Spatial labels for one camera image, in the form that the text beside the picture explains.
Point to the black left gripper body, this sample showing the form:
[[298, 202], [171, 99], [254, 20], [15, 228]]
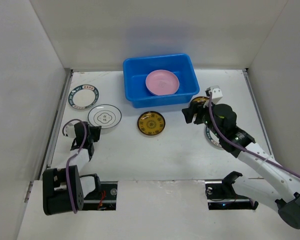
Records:
[[89, 139]]

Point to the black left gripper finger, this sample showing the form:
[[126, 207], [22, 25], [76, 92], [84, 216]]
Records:
[[91, 151], [94, 133]]

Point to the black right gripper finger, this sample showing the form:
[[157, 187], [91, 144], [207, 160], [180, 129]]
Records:
[[190, 111], [200, 118]]

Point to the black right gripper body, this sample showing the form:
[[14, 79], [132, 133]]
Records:
[[196, 114]]

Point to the pink plate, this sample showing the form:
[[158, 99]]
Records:
[[162, 82]]

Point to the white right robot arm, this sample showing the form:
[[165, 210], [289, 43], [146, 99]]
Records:
[[283, 191]]

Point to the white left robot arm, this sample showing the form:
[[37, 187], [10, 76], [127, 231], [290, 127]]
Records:
[[63, 188]]

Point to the blue plastic bin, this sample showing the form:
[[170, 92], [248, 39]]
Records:
[[136, 69]]

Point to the yellow patterned plate right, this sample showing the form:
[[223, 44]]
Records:
[[198, 101]]

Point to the yellow patterned plate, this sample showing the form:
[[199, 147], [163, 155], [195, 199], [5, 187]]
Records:
[[151, 123], [198, 101]]

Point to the green rim plate right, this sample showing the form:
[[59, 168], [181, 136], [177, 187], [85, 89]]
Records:
[[212, 139]]

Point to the green rim plate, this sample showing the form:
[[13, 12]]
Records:
[[83, 97], [212, 139]]

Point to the green rim plate left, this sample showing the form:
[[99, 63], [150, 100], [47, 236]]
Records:
[[83, 97]]

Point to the yellow patterned plate centre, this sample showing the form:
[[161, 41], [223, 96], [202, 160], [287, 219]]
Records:
[[151, 123]]

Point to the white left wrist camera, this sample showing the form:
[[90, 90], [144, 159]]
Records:
[[69, 131]]

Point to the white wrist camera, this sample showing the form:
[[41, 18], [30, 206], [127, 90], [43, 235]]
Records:
[[214, 93], [69, 131]]

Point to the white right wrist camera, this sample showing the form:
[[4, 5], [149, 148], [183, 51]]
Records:
[[214, 93]]

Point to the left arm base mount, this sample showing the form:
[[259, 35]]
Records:
[[106, 200]]

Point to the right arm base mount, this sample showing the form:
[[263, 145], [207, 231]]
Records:
[[221, 195]]

